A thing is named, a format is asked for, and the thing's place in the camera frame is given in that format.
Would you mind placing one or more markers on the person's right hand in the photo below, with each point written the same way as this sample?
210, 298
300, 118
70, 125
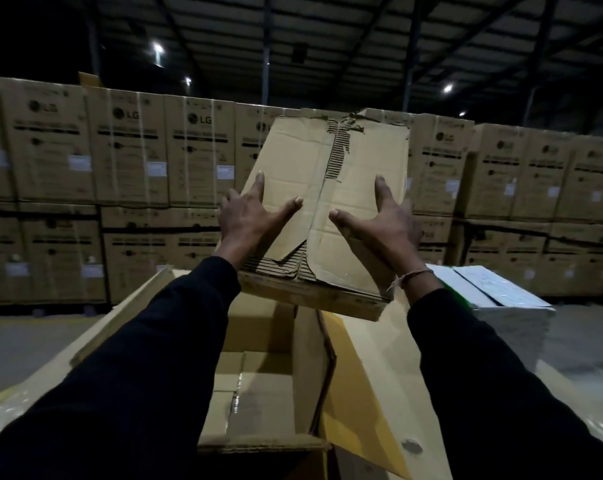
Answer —
394, 234

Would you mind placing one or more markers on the person's left hand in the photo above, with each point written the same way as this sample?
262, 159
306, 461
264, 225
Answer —
244, 219

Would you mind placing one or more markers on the person's left thumb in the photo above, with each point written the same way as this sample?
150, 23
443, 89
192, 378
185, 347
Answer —
284, 213

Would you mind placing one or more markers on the person's right thumb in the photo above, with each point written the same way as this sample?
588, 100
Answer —
348, 222

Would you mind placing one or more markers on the torn cardboard piece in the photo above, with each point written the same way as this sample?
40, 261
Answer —
301, 164

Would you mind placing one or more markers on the person's left forearm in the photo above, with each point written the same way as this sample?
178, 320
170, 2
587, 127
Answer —
146, 364

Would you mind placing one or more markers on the person's right forearm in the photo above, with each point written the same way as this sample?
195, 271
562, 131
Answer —
491, 389

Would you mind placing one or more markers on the large open cardboard box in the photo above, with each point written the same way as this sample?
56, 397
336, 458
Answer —
371, 374

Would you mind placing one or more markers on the stack of printed cardboard boxes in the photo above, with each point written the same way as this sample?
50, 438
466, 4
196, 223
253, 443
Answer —
131, 154

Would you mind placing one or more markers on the white box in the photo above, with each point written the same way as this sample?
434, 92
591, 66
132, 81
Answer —
506, 304

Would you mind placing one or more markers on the small taped cardboard box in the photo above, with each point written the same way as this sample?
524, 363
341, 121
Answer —
254, 394

